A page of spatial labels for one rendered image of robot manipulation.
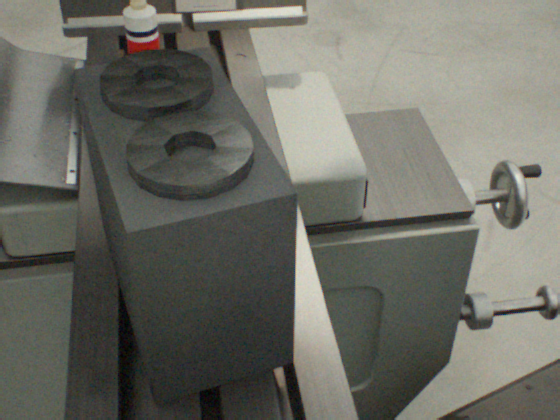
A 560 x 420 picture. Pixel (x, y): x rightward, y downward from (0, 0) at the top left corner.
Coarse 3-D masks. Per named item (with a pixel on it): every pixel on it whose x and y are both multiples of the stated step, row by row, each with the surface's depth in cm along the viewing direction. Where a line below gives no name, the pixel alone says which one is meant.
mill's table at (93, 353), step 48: (96, 48) 105; (240, 48) 105; (240, 96) 96; (96, 240) 75; (96, 288) 70; (96, 336) 66; (96, 384) 62; (144, 384) 62; (240, 384) 62; (288, 384) 65; (336, 384) 62
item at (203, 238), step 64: (128, 64) 62; (192, 64) 62; (128, 128) 57; (192, 128) 55; (256, 128) 58; (128, 192) 52; (192, 192) 51; (256, 192) 52; (128, 256) 51; (192, 256) 52; (256, 256) 54; (192, 320) 56; (256, 320) 58; (192, 384) 61
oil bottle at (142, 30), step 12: (132, 0) 94; (144, 0) 95; (132, 12) 94; (144, 12) 94; (132, 24) 94; (144, 24) 94; (156, 24) 96; (132, 36) 96; (144, 36) 95; (156, 36) 97; (132, 48) 97; (144, 48) 96; (156, 48) 98
